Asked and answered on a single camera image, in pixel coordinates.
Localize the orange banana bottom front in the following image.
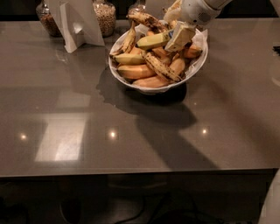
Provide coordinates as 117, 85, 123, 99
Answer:
133, 76, 170, 88

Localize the long green-yellow stickered banana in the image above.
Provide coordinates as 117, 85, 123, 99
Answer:
136, 30, 173, 50

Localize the spotted banana front diagonal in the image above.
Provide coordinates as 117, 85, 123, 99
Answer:
142, 52, 181, 82

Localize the yellow-green banana left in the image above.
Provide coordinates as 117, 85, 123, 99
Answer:
113, 53, 145, 65

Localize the orange banana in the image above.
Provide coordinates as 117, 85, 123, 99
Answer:
170, 53, 186, 75
117, 64, 156, 80
184, 44, 203, 59
133, 76, 170, 88

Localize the white bowl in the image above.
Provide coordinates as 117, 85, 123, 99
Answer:
108, 20, 208, 95

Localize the spotted brown banana top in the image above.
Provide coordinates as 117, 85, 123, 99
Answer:
127, 11, 167, 32

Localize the orange banana centre right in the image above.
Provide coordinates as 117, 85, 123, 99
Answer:
170, 53, 186, 75

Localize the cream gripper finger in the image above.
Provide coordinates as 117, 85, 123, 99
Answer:
163, 0, 182, 23
164, 22, 196, 52

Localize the orange banana lower left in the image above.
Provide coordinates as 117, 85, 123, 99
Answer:
117, 64, 156, 80

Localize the glass jar of nuts left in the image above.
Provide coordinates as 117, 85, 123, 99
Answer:
36, 0, 61, 38

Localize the glass jar of grains centre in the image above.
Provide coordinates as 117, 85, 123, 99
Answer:
93, 0, 116, 37

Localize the white folded paper stand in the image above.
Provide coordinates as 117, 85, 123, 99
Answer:
45, 0, 104, 53

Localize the spotted banana left upright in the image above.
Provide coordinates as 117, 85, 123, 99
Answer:
110, 21, 136, 57

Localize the black cable under table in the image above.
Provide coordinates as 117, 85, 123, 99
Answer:
113, 192, 205, 224

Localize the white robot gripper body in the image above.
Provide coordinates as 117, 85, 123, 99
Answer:
180, 0, 233, 26

